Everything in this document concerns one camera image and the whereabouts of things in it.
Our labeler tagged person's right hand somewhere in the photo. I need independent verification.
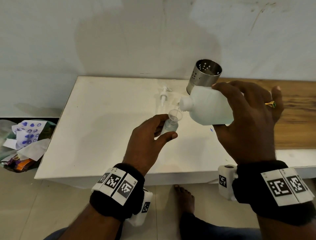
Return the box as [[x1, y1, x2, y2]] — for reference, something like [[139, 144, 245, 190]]
[[211, 80, 284, 165]]

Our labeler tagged person's left hand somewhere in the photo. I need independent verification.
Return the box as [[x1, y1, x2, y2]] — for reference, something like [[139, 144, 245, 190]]
[[122, 113, 178, 176]]

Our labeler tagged small clear bottle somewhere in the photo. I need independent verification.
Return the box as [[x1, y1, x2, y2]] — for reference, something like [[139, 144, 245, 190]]
[[160, 118, 179, 136]]

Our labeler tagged small clear funnel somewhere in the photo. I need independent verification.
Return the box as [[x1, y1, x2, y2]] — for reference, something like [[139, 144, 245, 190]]
[[168, 109, 183, 124]]

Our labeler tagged large white bottle blue label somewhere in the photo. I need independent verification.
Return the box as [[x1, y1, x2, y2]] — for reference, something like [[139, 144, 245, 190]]
[[179, 85, 234, 126]]

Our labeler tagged white pump dispenser head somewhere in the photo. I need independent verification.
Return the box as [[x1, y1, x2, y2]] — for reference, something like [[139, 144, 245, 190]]
[[159, 86, 172, 107]]

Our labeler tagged person's left forearm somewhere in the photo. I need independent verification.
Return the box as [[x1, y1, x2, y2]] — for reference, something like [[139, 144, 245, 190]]
[[58, 204, 121, 240]]

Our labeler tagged person's right forearm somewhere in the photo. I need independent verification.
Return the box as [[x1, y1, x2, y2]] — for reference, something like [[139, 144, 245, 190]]
[[256, 215, 316, 240]]

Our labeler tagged person's right foot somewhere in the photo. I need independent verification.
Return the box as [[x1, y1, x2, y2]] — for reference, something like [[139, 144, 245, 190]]
[[172, 185, 195, 214]]

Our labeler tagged person's right leg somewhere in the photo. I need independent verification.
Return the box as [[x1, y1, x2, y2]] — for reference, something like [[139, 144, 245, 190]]
[[179, 212, 262, 240]]

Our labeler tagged person's leg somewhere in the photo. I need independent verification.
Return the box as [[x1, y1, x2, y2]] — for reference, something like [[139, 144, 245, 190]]
[[179, 212, 262, 240], [43, 227, 69, 240]]

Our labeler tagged person's left leg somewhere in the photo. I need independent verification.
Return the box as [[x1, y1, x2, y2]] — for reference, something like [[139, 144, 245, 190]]
[[43, 227, 69, 240]]

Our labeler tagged wooden board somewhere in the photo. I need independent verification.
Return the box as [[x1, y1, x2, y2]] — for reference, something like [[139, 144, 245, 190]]
[[217, 78, 316, 150]]

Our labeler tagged black right wristband with markers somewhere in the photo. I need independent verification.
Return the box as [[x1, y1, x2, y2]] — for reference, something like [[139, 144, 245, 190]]
[[232, 160, 316, 226]]

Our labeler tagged white marker cube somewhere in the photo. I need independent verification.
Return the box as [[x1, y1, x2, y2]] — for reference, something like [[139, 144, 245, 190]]
[[218, 165, 238, 201]]

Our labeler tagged perforated steel utensil holder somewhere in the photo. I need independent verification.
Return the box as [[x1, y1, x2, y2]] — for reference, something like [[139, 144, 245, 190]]
[[186, 59, 223, 95]]

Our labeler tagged white tissue paper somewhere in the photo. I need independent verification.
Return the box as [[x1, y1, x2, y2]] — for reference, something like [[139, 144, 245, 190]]
[[3, 138, 51, 161]]

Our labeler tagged white paper with blue prints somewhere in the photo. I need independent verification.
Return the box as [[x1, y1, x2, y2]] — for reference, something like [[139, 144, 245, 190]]
[[12, 120, 47, 146]]

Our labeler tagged orange wrapper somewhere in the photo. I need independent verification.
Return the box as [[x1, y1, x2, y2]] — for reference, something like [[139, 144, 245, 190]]
[[13, 158, 33, 171]]

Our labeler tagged teal waste bin with trash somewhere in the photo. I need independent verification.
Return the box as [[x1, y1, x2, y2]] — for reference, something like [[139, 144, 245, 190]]
[[0, 119, 58, 173]]

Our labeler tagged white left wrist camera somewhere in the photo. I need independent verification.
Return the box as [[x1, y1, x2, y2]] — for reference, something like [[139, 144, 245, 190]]
[[127, 188, 153, 227]]

